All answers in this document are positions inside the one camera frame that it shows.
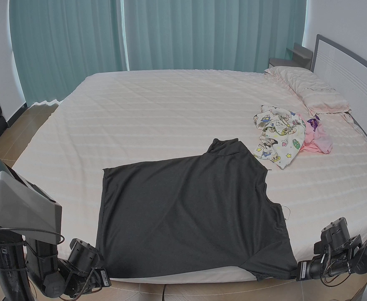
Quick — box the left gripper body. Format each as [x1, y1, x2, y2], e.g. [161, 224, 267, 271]
[90, 267, 112, 290]

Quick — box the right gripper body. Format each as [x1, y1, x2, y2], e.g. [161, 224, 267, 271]
[296, 259, 325, 283]

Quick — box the black T-shirt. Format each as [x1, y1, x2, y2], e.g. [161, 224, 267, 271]
[96, 138, 298, 281]

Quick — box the bed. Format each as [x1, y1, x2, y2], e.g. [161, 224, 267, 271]
[11, 34, 367, 291]

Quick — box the white printed pyjama top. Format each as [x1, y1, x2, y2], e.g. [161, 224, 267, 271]
[253, 105, 307, 170]

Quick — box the pink garment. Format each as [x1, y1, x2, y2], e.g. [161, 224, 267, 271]
[298, 112, 334, 154]

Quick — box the grey bedside table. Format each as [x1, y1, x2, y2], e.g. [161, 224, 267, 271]
[269, 43, 314, 72]

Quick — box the blue-green curtain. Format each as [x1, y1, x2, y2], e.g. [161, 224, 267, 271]
[9, 0, 129, 104]
[121, 0, 309, 73]

